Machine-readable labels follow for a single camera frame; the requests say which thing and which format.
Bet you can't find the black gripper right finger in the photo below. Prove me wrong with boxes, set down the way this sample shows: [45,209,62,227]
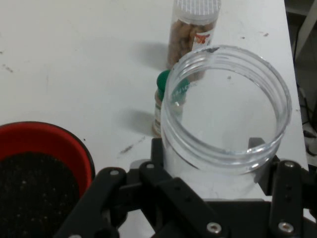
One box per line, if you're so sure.
[247,136,317,238]

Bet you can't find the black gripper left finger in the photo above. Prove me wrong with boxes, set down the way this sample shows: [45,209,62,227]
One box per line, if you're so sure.
[53,137,231,238]

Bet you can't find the clear plastic wide-mouth jar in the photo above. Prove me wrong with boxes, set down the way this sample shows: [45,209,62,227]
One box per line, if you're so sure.
[160,44,293,199]

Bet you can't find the green-capped spice bottle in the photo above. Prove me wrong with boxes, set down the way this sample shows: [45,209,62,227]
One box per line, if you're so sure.
[151,69,189,138]

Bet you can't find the black seeds in bowl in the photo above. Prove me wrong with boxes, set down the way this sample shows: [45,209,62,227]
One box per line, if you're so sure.
[0,151,81,238]

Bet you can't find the red bowl with black rim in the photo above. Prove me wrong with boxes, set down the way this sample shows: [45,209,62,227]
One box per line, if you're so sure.
[0,120,96,238]

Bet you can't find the white metal table leg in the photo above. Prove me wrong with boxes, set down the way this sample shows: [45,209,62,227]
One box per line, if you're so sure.
[294,0,317,63]

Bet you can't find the clear jar of brown nuts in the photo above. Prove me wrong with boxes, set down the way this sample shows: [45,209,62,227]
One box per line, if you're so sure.
[166,0,222,82]

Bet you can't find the black cable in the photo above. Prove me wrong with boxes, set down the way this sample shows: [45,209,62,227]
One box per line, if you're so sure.
[298,86,317,157]

